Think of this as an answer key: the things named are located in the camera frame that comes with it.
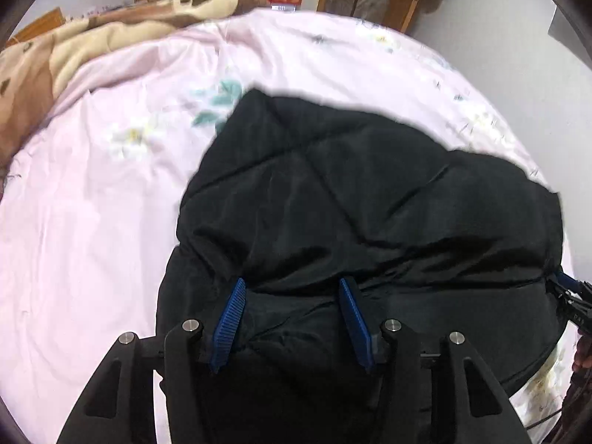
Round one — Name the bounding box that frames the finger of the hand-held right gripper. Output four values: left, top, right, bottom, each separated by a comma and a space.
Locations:
546, 270, 592, 299

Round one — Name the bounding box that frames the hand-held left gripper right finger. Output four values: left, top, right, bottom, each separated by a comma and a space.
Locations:
339, 277, 532, 444

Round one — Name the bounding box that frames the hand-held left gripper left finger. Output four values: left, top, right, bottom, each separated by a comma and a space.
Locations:
55, 277, 248, 444

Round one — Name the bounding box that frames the black padded jacket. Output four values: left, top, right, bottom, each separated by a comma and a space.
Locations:
156, 89, 567, 444

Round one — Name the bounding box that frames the person's right hand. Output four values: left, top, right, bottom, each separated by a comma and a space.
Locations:
572, 333, 592, 373

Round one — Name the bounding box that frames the pink floral bedsheet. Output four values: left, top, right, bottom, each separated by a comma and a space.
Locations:
0, 9, 576, 444

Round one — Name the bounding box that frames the beige and brown blanket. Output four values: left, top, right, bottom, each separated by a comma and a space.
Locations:
0, 0, 269, 167

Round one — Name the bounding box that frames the wooden headboard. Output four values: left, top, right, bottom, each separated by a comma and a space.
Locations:
7, 7, 68, 49

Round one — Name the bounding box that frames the black cable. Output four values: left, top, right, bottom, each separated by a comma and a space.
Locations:
522, 372, 579, 432

